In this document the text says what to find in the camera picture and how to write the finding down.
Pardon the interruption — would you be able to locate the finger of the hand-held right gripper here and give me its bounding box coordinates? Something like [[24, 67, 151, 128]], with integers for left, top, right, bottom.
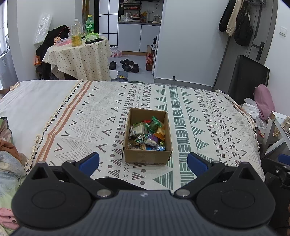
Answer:
[[265, 153, 290, 189]]

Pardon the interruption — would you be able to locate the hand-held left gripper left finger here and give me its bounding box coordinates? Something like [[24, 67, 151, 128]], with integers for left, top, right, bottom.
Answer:
[[26, 152, 114, 200]]

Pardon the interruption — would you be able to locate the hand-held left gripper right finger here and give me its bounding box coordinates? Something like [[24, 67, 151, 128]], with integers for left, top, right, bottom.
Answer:
[[173, 152, 263, 200]]

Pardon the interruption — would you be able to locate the peanut snack packet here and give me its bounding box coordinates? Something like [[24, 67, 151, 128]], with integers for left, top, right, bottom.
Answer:
[[128, 138, 145, 150]]

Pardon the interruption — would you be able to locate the brown cardboard box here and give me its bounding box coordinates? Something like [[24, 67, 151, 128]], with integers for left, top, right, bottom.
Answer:
[[122, 108, 173, 166]]

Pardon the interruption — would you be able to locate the clear snack packet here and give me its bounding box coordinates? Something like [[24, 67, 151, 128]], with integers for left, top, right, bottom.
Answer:
[[130, 124, 148, 138]]

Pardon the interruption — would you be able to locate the dark green snack packet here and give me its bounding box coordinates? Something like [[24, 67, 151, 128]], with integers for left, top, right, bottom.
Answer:
[[150, 116, 165, 133]]

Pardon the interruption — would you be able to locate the white side table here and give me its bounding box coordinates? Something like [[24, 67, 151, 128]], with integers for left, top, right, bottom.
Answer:
[[260, 111, 290, 159]]

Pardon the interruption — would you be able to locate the patterned bedspread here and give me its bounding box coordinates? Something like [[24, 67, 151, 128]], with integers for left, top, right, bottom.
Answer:
[[25, 80, 265, 191]]

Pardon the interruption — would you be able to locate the pink cloth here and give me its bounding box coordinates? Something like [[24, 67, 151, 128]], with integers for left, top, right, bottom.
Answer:
[[254, 84, 276, 121]]

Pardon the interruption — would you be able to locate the white crumpled cloth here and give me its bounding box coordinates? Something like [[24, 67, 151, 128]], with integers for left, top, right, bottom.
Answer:
[[240, 97, 268, 127]]

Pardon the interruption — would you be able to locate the colourful quilt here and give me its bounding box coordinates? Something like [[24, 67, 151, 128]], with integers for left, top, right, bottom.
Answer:
[[0, 117, 31, 235]]

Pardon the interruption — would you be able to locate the white bed sheet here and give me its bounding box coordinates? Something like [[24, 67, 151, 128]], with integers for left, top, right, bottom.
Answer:
[[0, 79, 83, 159]]

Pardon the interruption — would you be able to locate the black flat panel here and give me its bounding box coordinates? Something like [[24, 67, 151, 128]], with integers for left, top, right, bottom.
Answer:
[[227, 55, 270, 105]]

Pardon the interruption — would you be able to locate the round table with dotted tablecloth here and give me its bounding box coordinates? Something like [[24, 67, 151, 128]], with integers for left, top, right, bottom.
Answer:
[[43, 36, 112, 80]]

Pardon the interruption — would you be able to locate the bottled water pack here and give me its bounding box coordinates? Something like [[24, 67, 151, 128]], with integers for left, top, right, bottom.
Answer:
[[110, 46, 123, 58]]

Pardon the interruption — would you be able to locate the pink plastic box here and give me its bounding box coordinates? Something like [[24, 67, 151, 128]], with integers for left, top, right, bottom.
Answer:
[[54, 37, 72, 47]]

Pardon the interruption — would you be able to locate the grey standing appliance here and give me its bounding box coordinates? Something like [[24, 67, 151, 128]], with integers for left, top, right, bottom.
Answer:
[[0, 47, 19, 90]]

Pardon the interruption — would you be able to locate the yellow juice bottle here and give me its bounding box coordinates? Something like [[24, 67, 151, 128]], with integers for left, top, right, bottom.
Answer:
[[71, 19, 82, 47]]

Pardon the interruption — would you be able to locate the green tissue pack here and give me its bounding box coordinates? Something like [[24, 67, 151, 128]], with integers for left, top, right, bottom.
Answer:
[[85, 32, 100, 42]]

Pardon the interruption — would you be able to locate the black hanging bag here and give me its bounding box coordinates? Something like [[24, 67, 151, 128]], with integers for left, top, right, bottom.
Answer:
[[234, 5, 253, 46]]

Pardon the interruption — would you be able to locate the white kitchen cabinet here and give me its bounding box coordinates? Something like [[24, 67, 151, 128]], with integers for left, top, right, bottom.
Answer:
[[117, 21, 161, 54]]

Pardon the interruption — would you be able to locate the black jacket on chair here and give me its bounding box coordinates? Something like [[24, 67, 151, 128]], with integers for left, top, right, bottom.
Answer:
[[35, 25, 73, 80]]

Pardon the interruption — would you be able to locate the green soda bottle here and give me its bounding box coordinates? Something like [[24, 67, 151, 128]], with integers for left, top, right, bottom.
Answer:
[[85, 15, 95, 34]]

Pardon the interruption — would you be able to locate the grey entrance door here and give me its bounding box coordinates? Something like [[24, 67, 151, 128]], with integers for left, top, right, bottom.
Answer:
[[212, 0, 279, 91]]

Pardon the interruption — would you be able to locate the glass panel door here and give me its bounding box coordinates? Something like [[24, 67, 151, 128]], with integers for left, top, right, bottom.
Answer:
[[97, 0, 119, 47]]

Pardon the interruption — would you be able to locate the clear plastic packaging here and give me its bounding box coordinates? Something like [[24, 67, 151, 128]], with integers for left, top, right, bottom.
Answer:
[[34, 13, 53, 46]]

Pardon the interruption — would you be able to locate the beige hanging garment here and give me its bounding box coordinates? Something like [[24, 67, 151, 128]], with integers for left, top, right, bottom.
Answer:
[[226, 0, 244, 37]]

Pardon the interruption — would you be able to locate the black hanging jacket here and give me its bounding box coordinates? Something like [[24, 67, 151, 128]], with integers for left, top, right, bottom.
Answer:
[[219, 0, 238, 32]]

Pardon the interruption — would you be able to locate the kitchen rack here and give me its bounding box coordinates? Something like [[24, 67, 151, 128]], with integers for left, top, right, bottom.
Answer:
[[123, 0, 143, 9]]

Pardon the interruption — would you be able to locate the black door handle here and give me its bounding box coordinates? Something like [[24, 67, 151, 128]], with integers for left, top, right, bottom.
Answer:
[[252, 41, 265, 60]]

